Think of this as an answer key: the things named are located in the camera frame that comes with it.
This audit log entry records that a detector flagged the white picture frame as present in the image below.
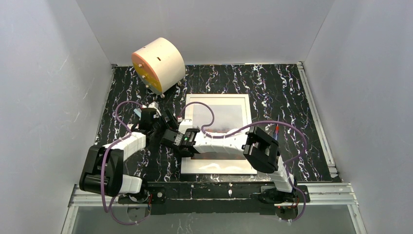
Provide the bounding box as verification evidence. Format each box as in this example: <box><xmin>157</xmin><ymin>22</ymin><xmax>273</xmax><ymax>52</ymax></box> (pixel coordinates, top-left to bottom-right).
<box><xmin>181</xmin><ymin>94</ymin><xmax>257</xmax><ymax>175</ymax></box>

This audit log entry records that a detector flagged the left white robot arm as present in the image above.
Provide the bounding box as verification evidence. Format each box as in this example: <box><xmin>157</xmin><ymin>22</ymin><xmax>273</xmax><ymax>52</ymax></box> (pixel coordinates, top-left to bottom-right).
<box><xmin>79</xmin><ymin>107</ymin><xmax>178</xmax><ymax>196</ymax></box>

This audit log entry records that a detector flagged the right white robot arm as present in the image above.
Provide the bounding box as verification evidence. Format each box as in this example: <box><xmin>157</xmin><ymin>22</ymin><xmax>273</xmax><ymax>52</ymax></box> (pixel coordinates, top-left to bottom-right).
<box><xmin>160</xmin><ymin>127</ymin><xmax>294</xmax><ymax>193</ymax></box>

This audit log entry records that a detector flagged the light blue stapler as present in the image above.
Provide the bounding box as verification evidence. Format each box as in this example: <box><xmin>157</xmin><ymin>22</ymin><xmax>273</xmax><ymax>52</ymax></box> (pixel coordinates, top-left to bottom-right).
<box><xmin>133</xmin><ymin>108</ymin><xmax>142</xmax><ymax>119</ymax></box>

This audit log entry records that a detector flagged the cylindrical beige drawer cabinet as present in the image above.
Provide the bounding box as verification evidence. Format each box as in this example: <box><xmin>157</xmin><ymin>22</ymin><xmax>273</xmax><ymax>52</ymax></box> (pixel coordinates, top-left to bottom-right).
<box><xmin>131</xmin><ymin>38</ymin><xmax>186</xmax><ymax>97</ymax></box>

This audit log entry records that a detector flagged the blue red screwdriver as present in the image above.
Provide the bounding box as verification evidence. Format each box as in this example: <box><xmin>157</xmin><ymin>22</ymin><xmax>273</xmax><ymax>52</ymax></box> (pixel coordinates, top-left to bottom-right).
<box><xmin>273</xmin><ymin>114</ymin><xmax>280</xmax><ymax>141</ymax></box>

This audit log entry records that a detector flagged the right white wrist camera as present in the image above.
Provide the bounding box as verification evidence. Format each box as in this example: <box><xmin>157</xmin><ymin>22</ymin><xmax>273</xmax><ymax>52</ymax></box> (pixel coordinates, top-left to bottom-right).
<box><xmin>178</xmin><ymin>118</ymin><xmax>193</xmax><ymax>130</ymax></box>

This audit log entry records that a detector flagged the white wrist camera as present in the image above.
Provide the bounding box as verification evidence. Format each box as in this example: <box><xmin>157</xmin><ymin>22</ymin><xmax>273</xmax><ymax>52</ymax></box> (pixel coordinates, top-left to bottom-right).
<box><xmin>178</xmin><ymin>118</ymin><xmax>193</xmax><ymax>130</ymax></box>
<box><xmin>148</xmin><ymin>101</ymin><xmax>161</xmax><ymax>117</ymax></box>

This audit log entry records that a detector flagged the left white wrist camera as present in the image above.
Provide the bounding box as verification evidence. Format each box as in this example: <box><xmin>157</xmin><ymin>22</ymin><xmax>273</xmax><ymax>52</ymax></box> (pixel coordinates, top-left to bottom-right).
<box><xmin>148</xmin><ymin>101</ymin><xmax>161</xmax><ymax>117</ymax></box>

